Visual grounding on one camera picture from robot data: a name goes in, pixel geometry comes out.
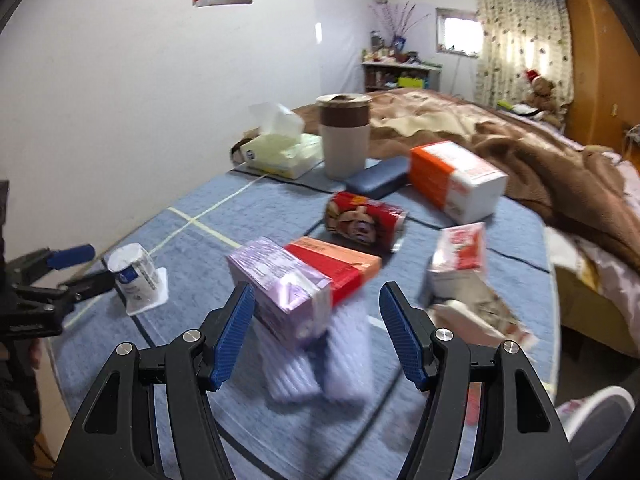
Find small white yogurt cup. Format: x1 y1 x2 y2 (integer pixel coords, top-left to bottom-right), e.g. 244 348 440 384
106 243 169 316

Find patterned white paper cup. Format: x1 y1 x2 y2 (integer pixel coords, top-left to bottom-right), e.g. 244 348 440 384
431 271 538 351

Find red white milk carton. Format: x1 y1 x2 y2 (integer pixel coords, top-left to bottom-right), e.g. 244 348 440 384
427 222 487 299

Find purple carton box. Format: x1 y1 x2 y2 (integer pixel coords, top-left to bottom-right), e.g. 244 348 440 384
227 237 332 350

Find red orange box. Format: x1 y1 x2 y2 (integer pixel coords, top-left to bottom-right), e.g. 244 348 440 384
284 236 382 308

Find white trash bin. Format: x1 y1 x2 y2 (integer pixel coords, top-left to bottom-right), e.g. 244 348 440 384
556 386 636 479

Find blue checked table cloth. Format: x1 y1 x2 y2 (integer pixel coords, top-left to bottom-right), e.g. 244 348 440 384
53 170 574 479

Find orange white tissue pack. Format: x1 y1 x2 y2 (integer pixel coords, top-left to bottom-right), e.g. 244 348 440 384
409 141 509 224

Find brown fleece blanket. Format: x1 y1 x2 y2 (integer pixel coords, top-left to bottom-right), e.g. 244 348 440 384
369 89 639 270

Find yellow green tissue pack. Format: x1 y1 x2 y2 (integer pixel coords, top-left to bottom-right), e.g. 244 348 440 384
240 102 323 180

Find red cartoon drink can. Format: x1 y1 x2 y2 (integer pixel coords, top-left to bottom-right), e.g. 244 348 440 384
324 191 408 252

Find dark blue glasses case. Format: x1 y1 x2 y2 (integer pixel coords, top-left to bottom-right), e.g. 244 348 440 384
345 156 410 200

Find beige brown lidded tumbler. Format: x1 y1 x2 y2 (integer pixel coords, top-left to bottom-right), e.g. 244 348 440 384
316 93 372 181

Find brown teddy bear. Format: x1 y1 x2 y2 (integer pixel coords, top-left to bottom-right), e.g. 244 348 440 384
524 70 563 129

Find orange wooden wardrobe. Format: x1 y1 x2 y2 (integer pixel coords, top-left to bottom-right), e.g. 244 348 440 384
565 0 639 152

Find cluttered grey shelf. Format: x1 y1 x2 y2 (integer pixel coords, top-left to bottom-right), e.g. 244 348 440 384
361 48 442 92

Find small bright window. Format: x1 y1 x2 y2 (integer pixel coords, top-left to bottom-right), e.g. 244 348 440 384
436 8 484 58

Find floral patterned curtain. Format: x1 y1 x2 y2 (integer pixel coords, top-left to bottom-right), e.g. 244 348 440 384
474 0 574 106

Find purple dried branches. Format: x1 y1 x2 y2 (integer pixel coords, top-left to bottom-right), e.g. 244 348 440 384
369 1 434 53

